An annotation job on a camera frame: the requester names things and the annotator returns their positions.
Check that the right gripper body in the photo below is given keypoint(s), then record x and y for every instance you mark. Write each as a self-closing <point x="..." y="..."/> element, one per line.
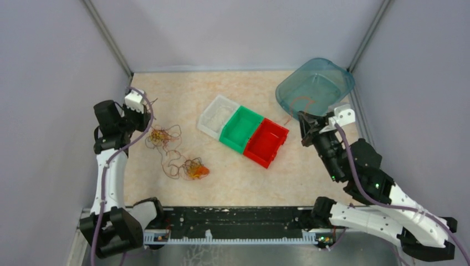
<point x="327" y="146"/>

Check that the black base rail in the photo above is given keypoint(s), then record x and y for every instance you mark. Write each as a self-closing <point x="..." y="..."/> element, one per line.
<point x="238" y="222"/>

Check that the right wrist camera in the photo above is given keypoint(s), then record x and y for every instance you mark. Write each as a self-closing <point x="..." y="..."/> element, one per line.
<point x="339" y="116"/>

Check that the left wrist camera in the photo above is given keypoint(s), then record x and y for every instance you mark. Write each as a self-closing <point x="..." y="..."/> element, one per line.
<point x="133" y="98"/>

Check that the red plastic bin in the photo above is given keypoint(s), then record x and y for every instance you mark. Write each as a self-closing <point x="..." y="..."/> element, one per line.
<point x="263" y="146"/>

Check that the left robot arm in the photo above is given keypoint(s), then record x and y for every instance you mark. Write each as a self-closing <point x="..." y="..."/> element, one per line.
<point x="110" y="228"/>

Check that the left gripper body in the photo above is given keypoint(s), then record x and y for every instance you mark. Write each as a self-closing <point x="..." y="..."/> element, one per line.
<point x="135" y="119"/>

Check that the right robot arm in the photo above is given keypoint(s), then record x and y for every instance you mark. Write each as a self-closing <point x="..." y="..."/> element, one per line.
<point x="398" y="218"/>

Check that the green plastic bin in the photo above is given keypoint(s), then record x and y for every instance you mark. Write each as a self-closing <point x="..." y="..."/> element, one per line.
<point x="240" y="128"/>

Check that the teal transparent tub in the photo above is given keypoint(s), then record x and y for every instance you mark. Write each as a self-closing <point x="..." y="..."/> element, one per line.
<point x="316" y="85"/>

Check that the white plastic bin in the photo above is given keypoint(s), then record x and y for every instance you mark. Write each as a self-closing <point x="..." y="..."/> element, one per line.
<point x="216" y="115"/>

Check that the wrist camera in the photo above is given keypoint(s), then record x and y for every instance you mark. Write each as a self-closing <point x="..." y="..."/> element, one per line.
<point x="133" y="98"/>
<point x="339" y="116"/>

